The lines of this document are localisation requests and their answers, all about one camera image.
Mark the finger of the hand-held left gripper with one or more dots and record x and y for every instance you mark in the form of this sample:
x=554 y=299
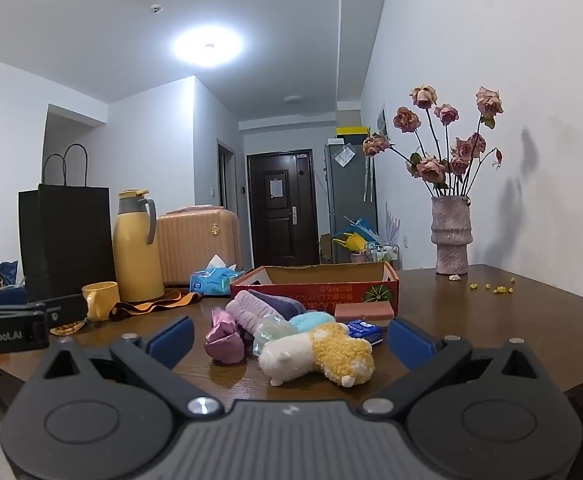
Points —
x=66 y=309

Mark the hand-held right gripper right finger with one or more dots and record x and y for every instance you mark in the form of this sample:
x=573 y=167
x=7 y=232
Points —
x=411 y=342

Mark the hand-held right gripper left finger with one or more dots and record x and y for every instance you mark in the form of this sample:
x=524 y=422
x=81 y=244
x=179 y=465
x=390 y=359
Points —
x=171 y=341

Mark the small blue packet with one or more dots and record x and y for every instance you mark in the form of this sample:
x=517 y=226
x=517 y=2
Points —
x=364 y=330

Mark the pink satin bow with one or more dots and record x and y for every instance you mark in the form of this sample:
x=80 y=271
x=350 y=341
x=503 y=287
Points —
x=224 y=342

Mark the pink plush cloth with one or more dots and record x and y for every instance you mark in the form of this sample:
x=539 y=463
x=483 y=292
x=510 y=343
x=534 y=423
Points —
x=246 y=311

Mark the light blue plush cloth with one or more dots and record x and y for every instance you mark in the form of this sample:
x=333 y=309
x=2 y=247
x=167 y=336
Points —
x=311 y=321

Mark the red cardboard box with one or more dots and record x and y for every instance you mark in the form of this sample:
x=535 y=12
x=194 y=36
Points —
x=321 y=292

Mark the purple grey cloth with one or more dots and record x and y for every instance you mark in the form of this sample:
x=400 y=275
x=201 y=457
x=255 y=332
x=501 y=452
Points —
x=284 y=306

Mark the white and yellow plush toy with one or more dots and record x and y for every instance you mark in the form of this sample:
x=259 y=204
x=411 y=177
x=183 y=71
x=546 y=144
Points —
x=291 y=355

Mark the snack packet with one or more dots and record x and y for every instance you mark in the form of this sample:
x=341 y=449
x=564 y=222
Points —
x=66 y=328

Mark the yellow mug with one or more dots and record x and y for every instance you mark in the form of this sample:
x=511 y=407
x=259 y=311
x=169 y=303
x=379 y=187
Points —
x=102 y=300

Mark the dark blue bag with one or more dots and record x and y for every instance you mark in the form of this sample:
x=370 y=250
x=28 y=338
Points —
x=9 y=272

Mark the black paper bag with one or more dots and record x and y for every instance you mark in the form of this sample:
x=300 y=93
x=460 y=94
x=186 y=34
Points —
x=64 y=240

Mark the blue tissue pack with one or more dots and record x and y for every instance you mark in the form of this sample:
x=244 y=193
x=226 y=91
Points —
x=216 y=282

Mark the yellow thermos jug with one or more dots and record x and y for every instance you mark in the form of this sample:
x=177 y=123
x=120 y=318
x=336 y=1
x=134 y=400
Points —
x=136 y=260

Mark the pink suitcase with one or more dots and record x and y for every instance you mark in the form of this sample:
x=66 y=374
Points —
x=196 y=245

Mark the scattered yellow crumbs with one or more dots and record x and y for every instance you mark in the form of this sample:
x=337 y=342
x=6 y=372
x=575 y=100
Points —
x=497 y=290

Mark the grey ceramic vase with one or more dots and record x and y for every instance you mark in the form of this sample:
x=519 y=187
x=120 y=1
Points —
x=451 y=240

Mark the yellow watering can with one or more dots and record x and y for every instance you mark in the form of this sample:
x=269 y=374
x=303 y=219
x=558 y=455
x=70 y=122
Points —
x=354 y=243

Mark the brown cardboard box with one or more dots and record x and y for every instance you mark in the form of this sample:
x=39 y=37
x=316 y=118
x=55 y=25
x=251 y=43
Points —
x=326 y=249

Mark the grey refrigerator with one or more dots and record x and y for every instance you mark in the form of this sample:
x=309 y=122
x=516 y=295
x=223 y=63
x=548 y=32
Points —
x=346 y=195

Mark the dark brown entrance door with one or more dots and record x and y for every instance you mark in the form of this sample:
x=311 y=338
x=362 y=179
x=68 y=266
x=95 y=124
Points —
x=281 y=210

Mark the dried pink rose bouquet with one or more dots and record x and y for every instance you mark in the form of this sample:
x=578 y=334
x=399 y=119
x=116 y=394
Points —
x=431 y=170

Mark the side room door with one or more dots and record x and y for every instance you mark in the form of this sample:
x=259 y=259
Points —
x=225 y=175

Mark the paper sheet on refrigerator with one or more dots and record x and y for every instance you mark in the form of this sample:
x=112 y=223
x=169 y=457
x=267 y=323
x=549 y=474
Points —
x=343 y=156

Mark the yellow box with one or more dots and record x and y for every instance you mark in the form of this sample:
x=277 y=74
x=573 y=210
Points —
x=351 y=131

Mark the small ceiling fixture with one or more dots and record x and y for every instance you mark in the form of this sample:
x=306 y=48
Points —
x=293 y=99

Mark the round ceiling light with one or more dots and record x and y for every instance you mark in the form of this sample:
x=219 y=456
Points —
x=207 y=46

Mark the smoke detector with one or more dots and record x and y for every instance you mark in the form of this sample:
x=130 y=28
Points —
x=157 y=8

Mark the wall picture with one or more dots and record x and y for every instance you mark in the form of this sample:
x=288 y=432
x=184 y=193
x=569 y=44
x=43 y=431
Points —
x=382 y=120

